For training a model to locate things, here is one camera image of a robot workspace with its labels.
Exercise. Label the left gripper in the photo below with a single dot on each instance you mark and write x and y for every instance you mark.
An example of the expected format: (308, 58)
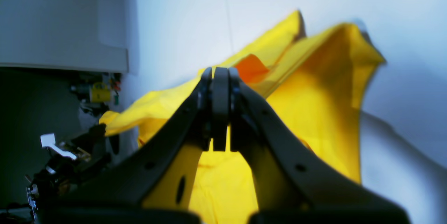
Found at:
(61, 174)

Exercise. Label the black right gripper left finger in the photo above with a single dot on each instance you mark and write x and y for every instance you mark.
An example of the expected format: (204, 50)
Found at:
(154, 185)

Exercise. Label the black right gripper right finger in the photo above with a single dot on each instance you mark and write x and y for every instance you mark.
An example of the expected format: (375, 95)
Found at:
(292, 184)

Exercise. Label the yellow T-shirt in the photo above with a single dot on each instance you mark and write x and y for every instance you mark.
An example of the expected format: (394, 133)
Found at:
(315, 85)

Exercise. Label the grey right bin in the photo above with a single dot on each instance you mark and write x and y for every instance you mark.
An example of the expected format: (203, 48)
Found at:
(82, 35)

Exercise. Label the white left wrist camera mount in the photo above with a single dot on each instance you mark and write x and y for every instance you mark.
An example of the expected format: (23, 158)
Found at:
(49, 141)

